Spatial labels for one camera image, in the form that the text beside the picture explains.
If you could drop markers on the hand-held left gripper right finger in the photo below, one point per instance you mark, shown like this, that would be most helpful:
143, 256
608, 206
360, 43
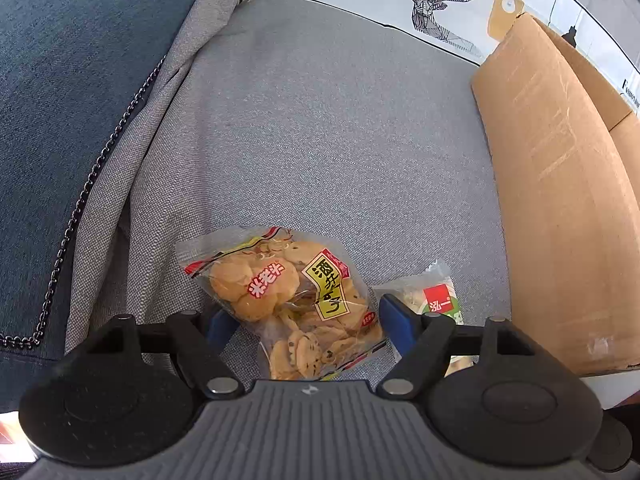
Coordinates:
400, 322

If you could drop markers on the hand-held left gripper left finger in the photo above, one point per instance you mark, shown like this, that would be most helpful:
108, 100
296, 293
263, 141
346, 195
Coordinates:
222, 330

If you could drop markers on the pale nougat bar packet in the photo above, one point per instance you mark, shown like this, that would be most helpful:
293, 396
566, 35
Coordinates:
435, 290

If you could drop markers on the clear cracker bag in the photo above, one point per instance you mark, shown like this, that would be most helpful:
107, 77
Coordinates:
280, 285

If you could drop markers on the cardboard box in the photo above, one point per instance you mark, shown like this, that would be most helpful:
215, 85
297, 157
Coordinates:
550, 185

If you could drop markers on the blue fabric sofa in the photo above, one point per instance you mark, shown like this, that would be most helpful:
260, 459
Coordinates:
60, 85

